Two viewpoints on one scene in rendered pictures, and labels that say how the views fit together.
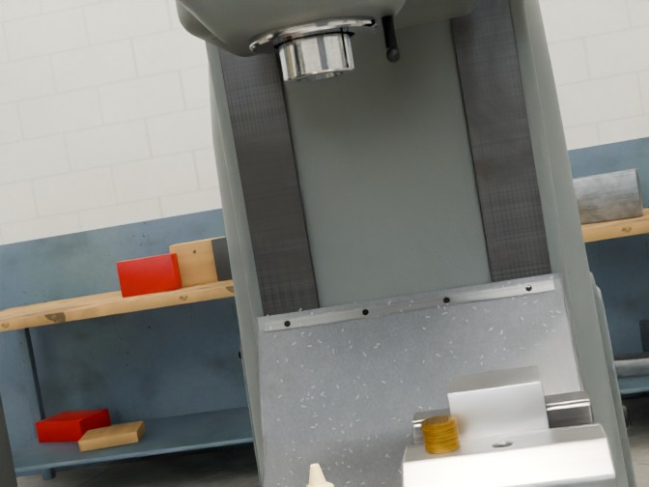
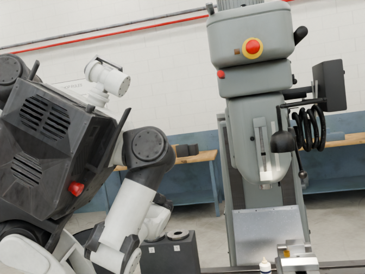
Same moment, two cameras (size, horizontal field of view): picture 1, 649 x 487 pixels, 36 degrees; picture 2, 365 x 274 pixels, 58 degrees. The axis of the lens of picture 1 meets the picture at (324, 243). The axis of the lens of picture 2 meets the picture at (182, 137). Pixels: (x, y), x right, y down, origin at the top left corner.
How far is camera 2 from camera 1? 0.71 m
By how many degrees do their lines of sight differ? 2
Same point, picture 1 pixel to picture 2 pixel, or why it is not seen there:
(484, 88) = not seen: hidden behind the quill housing
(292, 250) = (240, 196)
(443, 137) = not seen: hidden behind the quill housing
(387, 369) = (261, 223)
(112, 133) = (145, 111)
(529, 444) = (303, 256)
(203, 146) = (171, 116)
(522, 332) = (290, 217)
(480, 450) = (294, 257)
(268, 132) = (236, 172)
